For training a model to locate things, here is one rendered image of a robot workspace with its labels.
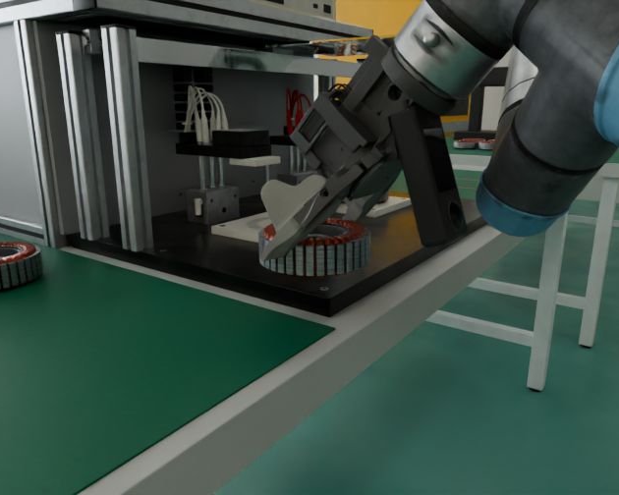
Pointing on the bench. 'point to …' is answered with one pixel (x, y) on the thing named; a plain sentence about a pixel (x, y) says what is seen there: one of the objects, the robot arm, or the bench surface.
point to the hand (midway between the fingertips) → (309, 247)
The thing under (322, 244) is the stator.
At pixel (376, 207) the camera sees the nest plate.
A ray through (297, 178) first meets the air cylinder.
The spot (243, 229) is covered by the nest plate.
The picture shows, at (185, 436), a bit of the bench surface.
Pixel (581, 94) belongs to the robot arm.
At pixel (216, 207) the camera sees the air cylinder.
